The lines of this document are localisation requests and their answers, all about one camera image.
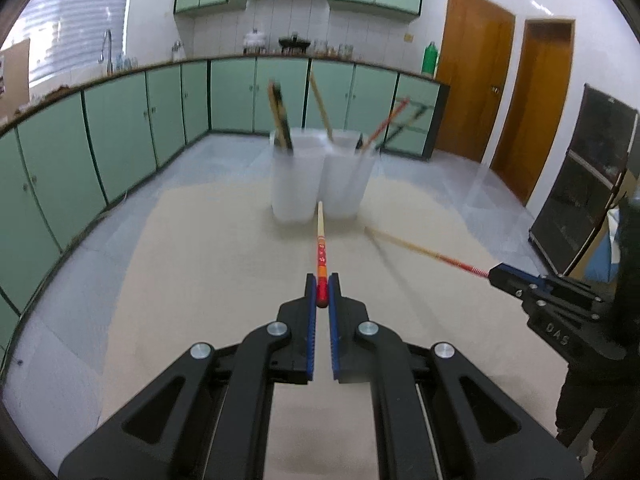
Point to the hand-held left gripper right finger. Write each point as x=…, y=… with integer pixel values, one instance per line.
x=334, y=332

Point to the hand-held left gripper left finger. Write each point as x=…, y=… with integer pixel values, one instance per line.
x=311, y=332

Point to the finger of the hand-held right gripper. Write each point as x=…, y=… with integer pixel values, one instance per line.
x=505, y=280
x=525, y=271

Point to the red patterned chopstick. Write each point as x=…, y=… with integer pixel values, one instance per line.
x=387, y=122
x=321, y=260
x=410, y=120
x=425, y=251

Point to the white translucent plastic container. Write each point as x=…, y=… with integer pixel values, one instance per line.
x=347, y=175
x=295, y=180

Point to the black chopstick silver band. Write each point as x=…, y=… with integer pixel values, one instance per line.
x=281, y=110
x=288, y=135

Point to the plain wooden chopstick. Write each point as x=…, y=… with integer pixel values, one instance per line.
x=274, y=102
x=320, y=105

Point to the person's right hand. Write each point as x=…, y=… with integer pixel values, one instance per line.
x=587, y=405

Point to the black display cabinet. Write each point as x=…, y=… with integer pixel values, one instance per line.
x=580, y=180

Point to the wooden door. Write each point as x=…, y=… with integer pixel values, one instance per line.
x=537, y=120
x=475, y=75

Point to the green thermos flask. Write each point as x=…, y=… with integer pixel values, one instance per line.
x=430, y=59

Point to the green base cabinet row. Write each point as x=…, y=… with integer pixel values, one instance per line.
x=125, y=125

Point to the row of glass jars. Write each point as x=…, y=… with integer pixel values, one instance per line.
x=334, y=50

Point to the black wok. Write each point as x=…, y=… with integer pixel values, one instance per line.
x=295, y=42

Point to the metal sink faucet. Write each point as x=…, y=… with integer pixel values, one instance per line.
x=106, y=50

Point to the brown cardboard sheet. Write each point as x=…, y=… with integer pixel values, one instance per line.
x=15, y=80

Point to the window blinds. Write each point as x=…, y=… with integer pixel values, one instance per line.
x=65, y=25

